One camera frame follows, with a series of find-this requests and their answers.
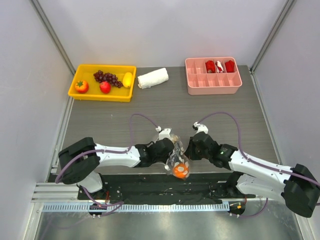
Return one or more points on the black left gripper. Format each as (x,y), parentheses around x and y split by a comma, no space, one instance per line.
(164,161)

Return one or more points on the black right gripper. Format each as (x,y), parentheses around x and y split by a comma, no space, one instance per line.
(194,146)

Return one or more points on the clear zip top bag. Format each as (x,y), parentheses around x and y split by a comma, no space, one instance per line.
(177,156)

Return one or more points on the yellow fake mango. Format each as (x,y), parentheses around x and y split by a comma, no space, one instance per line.
(127,80)

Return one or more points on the red fake tomato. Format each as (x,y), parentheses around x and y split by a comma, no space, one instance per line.
(105,87)

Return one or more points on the purple fake grape bunch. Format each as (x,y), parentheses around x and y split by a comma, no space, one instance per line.
(112,79)

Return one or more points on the orange red fake persimmon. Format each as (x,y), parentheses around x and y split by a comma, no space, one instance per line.
(82,86)

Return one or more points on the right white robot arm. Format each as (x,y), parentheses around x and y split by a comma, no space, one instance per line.
(295,187)

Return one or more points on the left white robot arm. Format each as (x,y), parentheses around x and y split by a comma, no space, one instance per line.
(80,160)

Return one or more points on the pink divided organizer box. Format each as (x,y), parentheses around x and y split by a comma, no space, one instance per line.
(199,82)

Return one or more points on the rolled white towel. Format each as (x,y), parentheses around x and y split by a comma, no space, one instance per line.
(153,78)

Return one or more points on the red white rolled cloth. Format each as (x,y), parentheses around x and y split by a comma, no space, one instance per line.
(219,67)

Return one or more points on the red rolled cloth left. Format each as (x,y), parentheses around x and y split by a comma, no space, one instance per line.
(210,66)

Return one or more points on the red rolled cloth right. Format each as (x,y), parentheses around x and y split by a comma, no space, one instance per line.
(230,66)

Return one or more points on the yellow plastic tray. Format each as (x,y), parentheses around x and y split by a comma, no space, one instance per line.
(85,73)

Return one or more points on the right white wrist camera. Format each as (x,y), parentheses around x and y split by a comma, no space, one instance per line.
(199,127)

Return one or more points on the perforated metal cable rail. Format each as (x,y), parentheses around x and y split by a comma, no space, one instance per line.
(53,207)

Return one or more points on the grey aluminium corner rail right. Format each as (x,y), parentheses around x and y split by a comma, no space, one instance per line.
(281,18)

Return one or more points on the grey aluminium corner rail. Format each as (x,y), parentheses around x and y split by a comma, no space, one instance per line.
(281,18)
(52,33)

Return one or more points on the grey aluminium corner rail left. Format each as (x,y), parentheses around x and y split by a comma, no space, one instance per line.
(52,33)

